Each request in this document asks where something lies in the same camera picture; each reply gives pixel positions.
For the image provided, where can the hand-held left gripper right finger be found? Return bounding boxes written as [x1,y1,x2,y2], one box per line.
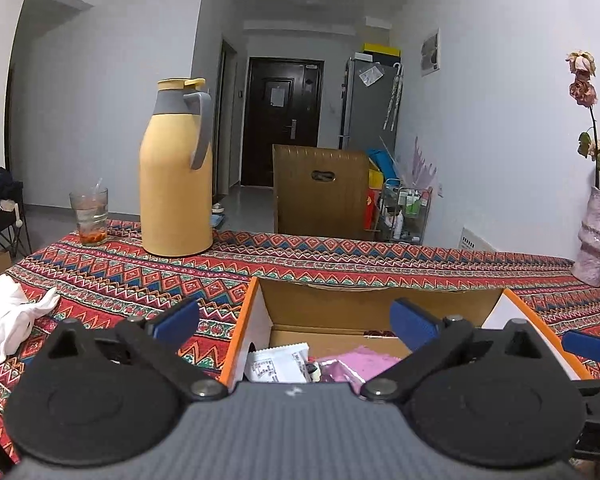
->
[359,297,548,403]

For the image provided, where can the black folding chair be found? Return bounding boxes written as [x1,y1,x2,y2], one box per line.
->
[0,166,32,261]

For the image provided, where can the grey side door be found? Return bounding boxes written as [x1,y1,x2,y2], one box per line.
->
[216,39,242,197]

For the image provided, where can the grey refrigerator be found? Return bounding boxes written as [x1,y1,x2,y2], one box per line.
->
[339,57,401,151]

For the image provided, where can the yellow flat box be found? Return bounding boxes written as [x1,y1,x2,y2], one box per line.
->
[362,42,402,59]

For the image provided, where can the yellow thermos jug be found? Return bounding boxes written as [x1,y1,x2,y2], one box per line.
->
[139,77,215,257]

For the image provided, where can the blue rolled mat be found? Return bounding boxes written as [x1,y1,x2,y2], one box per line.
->
[369,148,397,181]

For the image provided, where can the red cardboard box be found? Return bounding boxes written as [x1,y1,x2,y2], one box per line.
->
[219,275,593,388]

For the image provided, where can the dried pink flowers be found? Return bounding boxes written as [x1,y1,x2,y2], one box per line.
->
[566,50,600,196]

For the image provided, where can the wooden chair back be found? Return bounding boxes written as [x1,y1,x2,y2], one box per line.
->
[272,144,371,241]

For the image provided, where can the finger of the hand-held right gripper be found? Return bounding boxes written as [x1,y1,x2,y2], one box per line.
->
[561,330,600,364]

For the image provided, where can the red gift box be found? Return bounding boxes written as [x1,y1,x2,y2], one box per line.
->
[364,189,382,241]

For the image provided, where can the white snack packet black print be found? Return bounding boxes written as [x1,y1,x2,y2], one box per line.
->
[244,342,311,383]

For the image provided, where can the pink feather decoration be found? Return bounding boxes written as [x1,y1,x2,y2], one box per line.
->
[411,135,439,191]

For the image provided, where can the pink snack packet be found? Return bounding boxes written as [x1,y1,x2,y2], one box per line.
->
[314,345,403,385]

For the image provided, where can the pink textured vase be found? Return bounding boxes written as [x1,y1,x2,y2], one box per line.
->
[571,186,600,288]

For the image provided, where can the glass cup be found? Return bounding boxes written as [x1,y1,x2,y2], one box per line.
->
[69,187,110,247]

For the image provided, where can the white crumpled cloth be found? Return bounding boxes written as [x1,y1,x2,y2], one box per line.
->
[0,275,62,375]

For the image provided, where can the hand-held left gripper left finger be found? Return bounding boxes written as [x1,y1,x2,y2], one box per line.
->
[42,296,229,402]

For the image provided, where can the wire trolley rack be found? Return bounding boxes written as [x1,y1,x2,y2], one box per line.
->
[378,179,432,247]

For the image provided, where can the dark entrance door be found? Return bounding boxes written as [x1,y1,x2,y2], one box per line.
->
[241,56,326,188]

